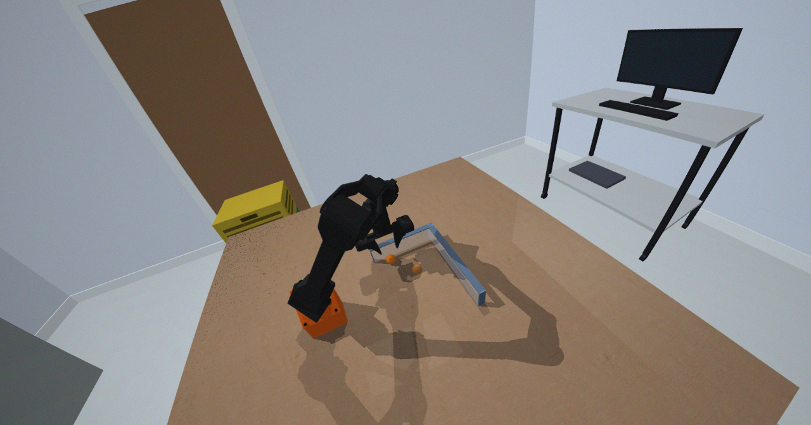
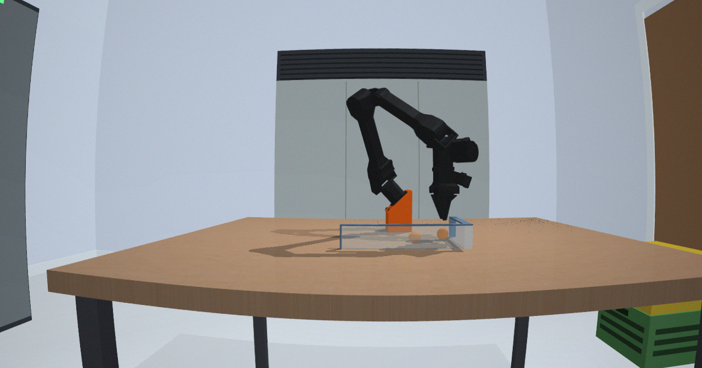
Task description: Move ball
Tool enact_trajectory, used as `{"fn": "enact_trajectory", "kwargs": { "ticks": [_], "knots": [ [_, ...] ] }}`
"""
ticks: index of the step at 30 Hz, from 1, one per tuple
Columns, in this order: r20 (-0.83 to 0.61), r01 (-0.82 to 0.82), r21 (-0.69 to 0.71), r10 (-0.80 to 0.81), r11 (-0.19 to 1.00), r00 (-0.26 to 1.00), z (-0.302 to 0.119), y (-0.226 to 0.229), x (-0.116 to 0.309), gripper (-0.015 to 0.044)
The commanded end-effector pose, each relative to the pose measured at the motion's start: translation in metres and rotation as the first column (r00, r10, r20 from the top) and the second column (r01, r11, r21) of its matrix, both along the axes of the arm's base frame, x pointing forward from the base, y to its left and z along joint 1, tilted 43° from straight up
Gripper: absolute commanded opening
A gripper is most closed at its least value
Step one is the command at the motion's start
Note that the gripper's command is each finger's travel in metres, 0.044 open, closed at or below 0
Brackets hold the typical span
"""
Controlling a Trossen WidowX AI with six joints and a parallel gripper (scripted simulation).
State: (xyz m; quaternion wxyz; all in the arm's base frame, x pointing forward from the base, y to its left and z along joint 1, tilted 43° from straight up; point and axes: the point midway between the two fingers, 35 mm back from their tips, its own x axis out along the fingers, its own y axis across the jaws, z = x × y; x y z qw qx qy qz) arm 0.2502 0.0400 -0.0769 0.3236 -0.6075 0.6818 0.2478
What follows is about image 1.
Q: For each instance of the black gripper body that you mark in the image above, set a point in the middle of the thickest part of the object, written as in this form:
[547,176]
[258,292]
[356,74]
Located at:
[383,228]

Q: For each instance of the low clear walls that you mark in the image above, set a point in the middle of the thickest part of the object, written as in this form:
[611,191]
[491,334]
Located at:
[420,238]

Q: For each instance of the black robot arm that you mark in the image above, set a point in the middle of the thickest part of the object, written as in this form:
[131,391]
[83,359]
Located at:
[342,224]

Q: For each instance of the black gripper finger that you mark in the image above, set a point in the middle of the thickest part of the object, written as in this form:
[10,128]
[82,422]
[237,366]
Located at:
[398,238]
[375,247]

